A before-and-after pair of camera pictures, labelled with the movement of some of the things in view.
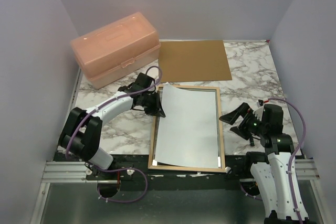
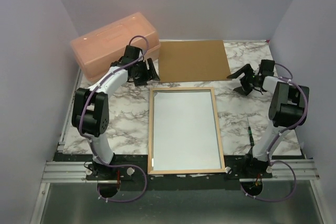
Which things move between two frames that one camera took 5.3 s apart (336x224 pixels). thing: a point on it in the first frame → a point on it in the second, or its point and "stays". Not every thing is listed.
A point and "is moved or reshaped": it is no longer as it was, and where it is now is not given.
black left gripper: x=158 y=106 → x=150 y=74
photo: x=187 y=135 stays
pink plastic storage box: x=117 y=50 stays
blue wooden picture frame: x=155 y=127 is moved or reshaped
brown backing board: x=195 y=60 stays
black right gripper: x=231 y=117 → x=247 y=70
